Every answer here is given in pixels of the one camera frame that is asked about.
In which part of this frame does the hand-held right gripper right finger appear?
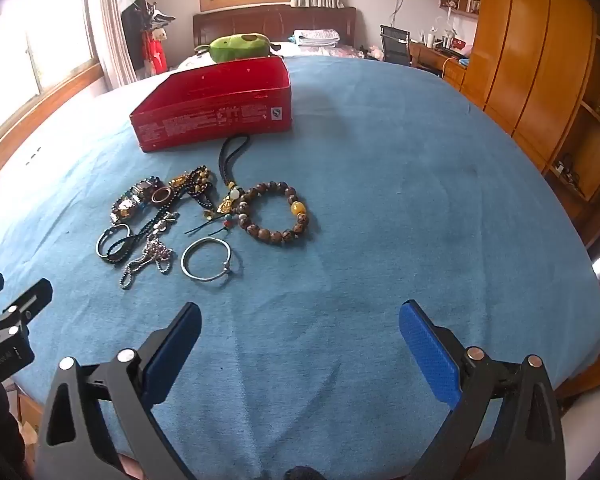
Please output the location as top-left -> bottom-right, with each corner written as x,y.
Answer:
398,299 -> 567,480

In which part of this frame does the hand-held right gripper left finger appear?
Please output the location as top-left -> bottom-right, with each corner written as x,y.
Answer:
34,302 -> 202,480

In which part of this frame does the dark thin bangle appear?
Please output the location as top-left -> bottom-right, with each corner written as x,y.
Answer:
96,222 -> 132,261

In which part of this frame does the silver bangle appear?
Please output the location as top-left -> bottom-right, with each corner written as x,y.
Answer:
180,236 -> 244,282

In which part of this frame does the silver horse pendant chain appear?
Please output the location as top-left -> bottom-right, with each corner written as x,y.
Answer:
119,212 -> 181,291

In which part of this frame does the black bead necklace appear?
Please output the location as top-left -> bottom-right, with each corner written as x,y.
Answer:
100,187 -> 181,267

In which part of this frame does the dark stone link bracelet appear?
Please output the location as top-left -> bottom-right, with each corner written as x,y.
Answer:
109,178 -> 153,225

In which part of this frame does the black cord gold charm pendant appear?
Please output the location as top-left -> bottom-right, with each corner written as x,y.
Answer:
185,133 -> 253,238

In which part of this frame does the brown wooden bead bracelet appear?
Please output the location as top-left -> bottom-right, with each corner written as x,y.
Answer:
236,181 -> 313,247

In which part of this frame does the red box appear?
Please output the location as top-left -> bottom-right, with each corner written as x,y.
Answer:
128,56 -> 294,154

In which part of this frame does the side window curtain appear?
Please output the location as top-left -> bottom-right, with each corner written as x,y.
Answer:
99,0 -> 137,91

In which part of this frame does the coat rack with clothes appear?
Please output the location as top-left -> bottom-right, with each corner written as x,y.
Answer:
121,0 -> 177,78

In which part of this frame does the wooden desk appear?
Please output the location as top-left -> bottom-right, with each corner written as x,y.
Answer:
409,40 -> 468,88

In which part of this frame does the green avocado plush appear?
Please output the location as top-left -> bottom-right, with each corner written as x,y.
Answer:
195,33 -> 283,64

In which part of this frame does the wooden wardrobe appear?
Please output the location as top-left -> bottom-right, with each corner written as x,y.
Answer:
460,0 -> 600,251

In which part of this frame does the black office chair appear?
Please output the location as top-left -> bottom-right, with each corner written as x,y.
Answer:
380,25 -> 412,66

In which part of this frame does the bed with floral sheet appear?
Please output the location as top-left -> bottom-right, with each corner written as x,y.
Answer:
172,40 -> 381,76

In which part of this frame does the folded light blanket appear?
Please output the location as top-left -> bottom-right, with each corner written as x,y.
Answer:
287,29 -> 342,47

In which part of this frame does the dark wooden headboard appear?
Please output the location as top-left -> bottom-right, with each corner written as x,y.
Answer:
192,6 -> 357,53

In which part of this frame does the large wooden frame window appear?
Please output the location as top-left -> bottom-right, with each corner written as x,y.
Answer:
0,0 -> 103,181

